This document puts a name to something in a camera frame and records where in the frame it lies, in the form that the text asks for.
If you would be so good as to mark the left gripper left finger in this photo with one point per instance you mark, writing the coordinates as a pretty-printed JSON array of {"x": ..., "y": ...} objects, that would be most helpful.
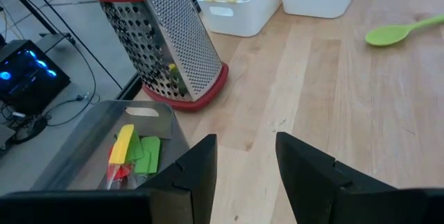
[{"x": 194, "y": 182}]

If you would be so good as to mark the red silicone spatula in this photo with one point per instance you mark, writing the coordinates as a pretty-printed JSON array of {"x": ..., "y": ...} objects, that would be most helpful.
[{"x": 119, "y": 172}]

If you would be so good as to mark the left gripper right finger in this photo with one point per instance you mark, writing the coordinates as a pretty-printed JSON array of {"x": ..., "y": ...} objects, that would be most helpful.
[{"x": 308, "y": 182}]

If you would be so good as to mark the black aluminium frame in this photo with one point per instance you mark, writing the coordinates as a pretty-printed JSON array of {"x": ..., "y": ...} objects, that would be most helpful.
[{"x": 130, "y": 87}]

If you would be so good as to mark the red-topped steel box grater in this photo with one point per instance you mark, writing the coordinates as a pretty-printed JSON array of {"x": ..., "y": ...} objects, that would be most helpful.
[{"x": 180, "y": 43}]

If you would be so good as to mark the gray plastic bin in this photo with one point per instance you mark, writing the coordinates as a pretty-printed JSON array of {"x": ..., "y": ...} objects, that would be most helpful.
[{"x": 86, "y": 137}]

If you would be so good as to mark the green silicone spatula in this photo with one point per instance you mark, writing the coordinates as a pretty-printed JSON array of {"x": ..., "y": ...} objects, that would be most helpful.
[
  {"x": 137, "y": 149},
  {"x": 152, "y": 153}
]

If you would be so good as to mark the black computer with blue lights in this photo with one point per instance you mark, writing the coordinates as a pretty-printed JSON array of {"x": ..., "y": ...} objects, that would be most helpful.
[{"x": 31, "y": 85}]

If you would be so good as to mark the lime green silicone spoon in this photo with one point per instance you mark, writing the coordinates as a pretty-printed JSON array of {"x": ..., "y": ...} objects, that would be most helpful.
[{"x": 385, "y": 35}]

